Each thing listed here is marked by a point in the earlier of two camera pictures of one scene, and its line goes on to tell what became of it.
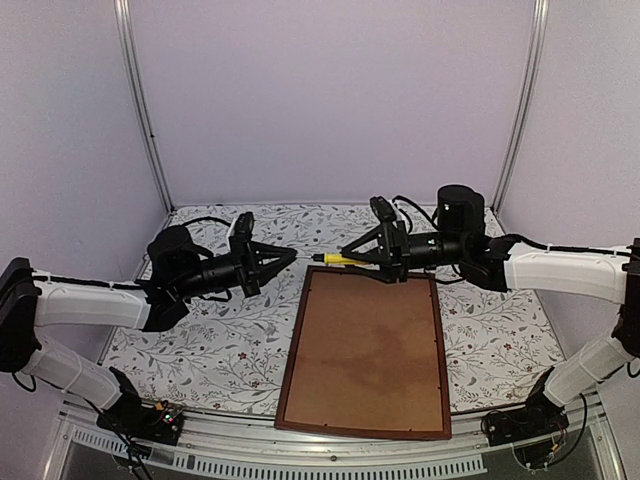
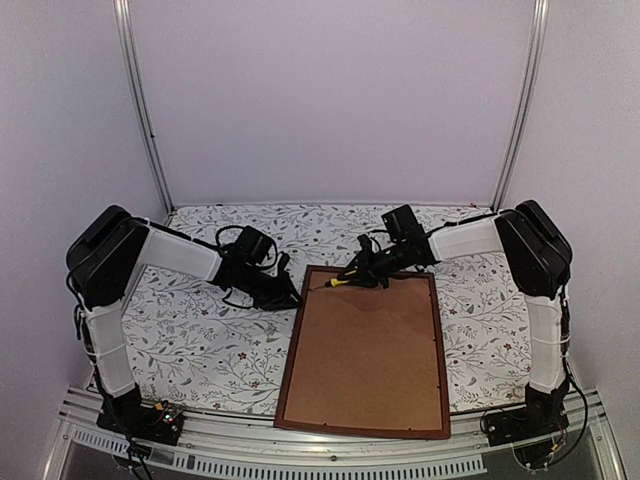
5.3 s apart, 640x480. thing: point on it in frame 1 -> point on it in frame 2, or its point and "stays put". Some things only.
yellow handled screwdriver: x=333 y=258 -> x=334 y=281
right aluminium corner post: x=532 y=94 stays put
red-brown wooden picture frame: x=364 y=356 stays put
